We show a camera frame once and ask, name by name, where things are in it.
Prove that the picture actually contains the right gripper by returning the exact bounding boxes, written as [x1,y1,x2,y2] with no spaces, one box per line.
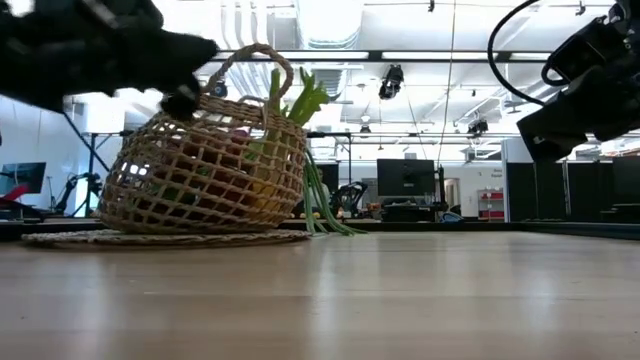
[517,64,640,164]

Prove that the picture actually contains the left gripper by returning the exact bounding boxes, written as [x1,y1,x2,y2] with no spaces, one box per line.
[0,24,221,122]

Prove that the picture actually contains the woven straw basket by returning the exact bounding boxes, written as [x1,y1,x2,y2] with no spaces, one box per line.
[97,42,310,236]

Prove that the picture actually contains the white and green leek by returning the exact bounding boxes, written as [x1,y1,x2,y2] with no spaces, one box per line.
[264,66,332,151]

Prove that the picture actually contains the green long beans bunch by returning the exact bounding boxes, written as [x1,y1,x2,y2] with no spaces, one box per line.
[301,148,370,238]

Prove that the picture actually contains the black partition panels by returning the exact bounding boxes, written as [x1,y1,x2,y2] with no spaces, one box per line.
[505,159,640,225]

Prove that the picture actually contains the red and white shelf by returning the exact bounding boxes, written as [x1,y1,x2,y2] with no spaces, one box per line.
[476,188,506,222]

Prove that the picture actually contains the black tripod stand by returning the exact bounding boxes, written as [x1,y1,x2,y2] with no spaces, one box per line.
[62,112,132,220]

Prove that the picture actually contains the flat round woven mat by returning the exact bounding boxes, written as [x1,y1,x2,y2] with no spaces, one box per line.
[20,227,312,250]

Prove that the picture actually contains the black overhead beam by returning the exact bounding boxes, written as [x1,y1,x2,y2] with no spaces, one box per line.
[212,48,554,64]

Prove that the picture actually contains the monitor with red image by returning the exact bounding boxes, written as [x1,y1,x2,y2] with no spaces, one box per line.
[0,161,48,197]

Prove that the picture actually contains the black computer monitor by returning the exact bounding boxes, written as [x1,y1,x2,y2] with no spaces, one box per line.
[376,158,437,198]

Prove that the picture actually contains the black desk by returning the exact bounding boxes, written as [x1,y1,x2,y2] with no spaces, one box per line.
[379,199,450,224]

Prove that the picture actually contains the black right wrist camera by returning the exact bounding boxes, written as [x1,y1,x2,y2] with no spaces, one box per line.
[542,14,626,87]

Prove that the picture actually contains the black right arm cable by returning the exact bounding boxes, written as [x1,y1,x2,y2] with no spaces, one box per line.
[487,0,551,107]

